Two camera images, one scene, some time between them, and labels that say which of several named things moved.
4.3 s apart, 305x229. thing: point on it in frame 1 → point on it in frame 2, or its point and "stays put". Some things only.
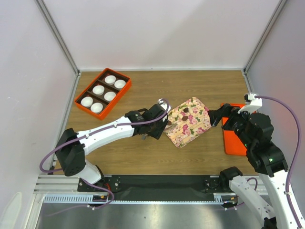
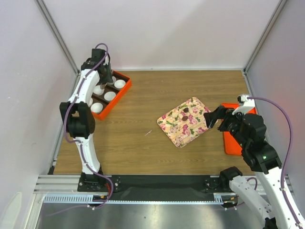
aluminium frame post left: (42, 5) stays put
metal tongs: (144, 136) → (101, 86)
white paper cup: (98, 89) stays put
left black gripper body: (156, 129) → (107, 77)
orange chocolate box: (103, 93) stays put
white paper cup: (109, 96) stays put
